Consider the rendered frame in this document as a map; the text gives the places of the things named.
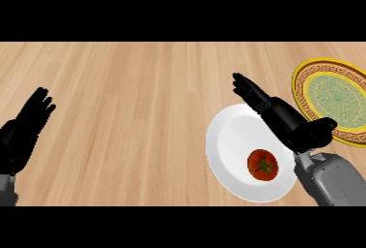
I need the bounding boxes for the white plate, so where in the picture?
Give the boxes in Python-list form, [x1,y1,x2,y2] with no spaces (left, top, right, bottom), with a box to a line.
[206,103,298,203]

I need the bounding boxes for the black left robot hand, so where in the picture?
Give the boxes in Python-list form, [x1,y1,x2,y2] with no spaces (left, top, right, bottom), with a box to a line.
[0,86,58,177]

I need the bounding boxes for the red tomato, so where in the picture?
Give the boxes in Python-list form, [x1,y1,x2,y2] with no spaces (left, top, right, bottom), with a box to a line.
[247,148,281,182]

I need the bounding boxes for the yellow patterned plate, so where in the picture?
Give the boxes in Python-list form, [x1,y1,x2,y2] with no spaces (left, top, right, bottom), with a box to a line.
[291,57,366,149]

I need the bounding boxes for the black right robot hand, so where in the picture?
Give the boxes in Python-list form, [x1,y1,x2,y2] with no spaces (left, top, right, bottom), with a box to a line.
[232,72,340,155]

